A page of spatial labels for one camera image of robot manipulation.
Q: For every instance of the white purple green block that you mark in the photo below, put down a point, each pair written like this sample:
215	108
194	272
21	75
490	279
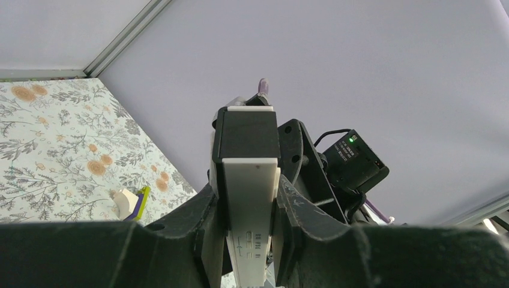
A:
131	205

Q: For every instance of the floral patterned table mat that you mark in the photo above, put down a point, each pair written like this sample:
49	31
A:
67	146

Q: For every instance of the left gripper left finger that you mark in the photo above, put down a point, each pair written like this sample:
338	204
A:
182	249

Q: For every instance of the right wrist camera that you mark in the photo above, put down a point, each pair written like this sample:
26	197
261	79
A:
256	100

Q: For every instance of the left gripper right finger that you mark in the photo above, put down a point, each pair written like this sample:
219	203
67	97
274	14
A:
312	249

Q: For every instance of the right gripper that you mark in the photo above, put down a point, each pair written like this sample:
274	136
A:
303	167

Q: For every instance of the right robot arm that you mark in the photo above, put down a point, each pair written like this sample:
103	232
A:
334	172

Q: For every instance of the white remote control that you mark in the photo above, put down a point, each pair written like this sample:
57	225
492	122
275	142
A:
245	174

